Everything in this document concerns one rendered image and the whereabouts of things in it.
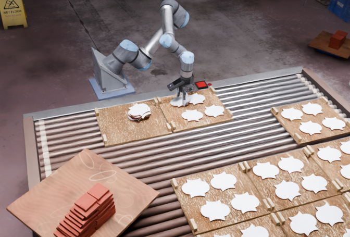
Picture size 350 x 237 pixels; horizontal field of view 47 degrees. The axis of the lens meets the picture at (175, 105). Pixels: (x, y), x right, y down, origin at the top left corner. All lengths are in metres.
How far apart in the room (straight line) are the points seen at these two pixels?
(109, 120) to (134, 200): 0.75
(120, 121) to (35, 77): 2.36
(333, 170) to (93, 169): 1.31
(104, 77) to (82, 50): 2.38
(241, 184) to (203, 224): 0.34
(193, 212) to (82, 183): 0.56
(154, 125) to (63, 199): 0.79
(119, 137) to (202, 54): 2.83
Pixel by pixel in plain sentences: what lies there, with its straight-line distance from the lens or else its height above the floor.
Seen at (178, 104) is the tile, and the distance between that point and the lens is 2.62.
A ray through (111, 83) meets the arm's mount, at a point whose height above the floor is 0.94.
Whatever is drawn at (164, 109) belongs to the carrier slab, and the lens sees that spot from 2.60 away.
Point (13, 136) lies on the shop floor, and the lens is 4.00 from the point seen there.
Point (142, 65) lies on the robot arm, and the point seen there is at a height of 1.03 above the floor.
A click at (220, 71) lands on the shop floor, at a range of 4.76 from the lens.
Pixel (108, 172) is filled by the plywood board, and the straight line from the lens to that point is 2.07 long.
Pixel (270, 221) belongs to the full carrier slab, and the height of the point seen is 0.94.
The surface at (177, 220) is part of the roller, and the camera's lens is 2.02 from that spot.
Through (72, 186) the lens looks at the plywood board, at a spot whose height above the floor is 1.04.
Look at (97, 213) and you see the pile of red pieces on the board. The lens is 1.78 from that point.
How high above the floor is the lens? 2.55
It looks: 38 degrees down
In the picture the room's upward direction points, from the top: 3 degrees clockwise
